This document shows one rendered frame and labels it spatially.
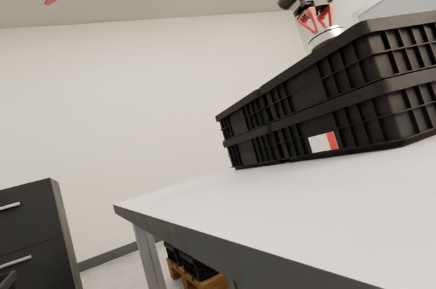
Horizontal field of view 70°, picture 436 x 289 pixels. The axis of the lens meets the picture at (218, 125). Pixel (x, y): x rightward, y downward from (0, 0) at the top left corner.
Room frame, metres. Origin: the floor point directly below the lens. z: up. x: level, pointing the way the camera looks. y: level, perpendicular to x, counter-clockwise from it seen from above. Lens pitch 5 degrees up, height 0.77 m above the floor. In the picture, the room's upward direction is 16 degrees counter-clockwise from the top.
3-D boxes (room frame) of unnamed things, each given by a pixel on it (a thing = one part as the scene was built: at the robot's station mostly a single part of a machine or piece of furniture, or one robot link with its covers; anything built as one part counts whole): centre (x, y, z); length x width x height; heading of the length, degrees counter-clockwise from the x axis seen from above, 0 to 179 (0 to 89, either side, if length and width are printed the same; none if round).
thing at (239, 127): (1.14, -0.20, 0.87); 0.40 x 0.30 x 0.11; 22
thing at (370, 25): (0.76, -0.35, 0.92); 0.40 x 0.30 x 0.02; 22
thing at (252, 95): (1.14, -0.20, 0.92); 0.40 x 0.30 x 0.02; 22
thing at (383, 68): (0.76, -0.35, 0.87); 0.40 x 0.30 x 0.11; 22
